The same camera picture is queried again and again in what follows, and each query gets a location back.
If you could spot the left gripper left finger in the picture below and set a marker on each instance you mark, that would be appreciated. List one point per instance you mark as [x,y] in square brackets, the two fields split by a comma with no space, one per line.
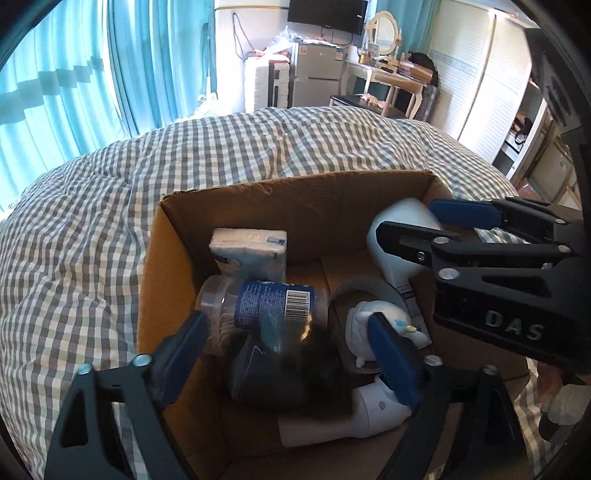
[86,443]

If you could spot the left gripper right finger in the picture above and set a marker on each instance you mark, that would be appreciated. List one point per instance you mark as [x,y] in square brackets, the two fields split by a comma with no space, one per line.
[470,412]

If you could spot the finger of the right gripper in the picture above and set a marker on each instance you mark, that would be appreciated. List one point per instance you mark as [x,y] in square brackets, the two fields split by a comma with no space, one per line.
[466,214]
[415,243]

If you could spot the white lotion bottle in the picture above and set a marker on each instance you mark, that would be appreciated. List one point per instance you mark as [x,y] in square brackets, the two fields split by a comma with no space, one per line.
[398,262]

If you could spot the white hair dryer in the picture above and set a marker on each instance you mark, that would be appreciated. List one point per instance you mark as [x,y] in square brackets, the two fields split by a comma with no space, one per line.
[376,410]

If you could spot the brown cardboard box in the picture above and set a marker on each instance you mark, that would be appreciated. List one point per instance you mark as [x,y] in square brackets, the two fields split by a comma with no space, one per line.
[326,218]

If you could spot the black glossy pouch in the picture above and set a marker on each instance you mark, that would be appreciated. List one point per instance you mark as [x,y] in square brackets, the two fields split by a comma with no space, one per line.
[312,382]

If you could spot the blue white tissue pack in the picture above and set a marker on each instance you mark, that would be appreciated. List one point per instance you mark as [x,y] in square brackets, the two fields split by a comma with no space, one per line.
[250,253]

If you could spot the clear plastic jar blue label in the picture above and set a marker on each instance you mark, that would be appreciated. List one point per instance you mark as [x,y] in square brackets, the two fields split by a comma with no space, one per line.
[280,315]

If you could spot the white gloved hand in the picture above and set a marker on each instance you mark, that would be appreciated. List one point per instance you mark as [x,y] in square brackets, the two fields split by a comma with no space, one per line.
[564,404]

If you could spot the white sliding wardrobe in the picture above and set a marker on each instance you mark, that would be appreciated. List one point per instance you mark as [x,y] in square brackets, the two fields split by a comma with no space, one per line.
[484,65]

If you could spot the black cushioned chair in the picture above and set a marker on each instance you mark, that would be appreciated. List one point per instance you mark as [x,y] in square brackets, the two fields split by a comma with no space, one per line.
[370,103]

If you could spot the white dressing table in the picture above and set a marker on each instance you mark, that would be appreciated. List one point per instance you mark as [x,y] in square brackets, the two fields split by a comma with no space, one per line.
[357,79]

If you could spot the black backpack on table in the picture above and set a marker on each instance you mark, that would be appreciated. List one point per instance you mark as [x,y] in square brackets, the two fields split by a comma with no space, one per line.
[424,61]

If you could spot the silver mini fridge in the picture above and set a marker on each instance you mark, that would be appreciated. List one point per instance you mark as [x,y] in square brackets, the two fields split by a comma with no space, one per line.
[316,70]

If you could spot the teal curtain right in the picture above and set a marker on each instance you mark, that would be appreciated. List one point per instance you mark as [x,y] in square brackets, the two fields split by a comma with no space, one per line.
[416,19]

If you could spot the teal curtain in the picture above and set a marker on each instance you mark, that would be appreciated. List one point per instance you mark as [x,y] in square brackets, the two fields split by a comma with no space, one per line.
[416,19]
[95,72]

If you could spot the white oval vanity mirror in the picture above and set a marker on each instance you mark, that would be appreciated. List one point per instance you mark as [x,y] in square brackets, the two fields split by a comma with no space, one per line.
[384,34]

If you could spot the checkered grey white duvet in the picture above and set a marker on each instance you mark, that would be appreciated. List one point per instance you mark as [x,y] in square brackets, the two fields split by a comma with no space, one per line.
[73,249]

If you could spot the white suitcase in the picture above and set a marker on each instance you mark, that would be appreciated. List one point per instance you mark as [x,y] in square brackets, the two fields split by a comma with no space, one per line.
[266,82]

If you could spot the teal curtain left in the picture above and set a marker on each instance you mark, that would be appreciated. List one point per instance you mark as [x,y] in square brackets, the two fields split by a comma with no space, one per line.
[95,72]

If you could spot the black wall television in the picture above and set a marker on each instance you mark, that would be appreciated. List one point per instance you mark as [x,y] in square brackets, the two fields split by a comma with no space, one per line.
[343,15]

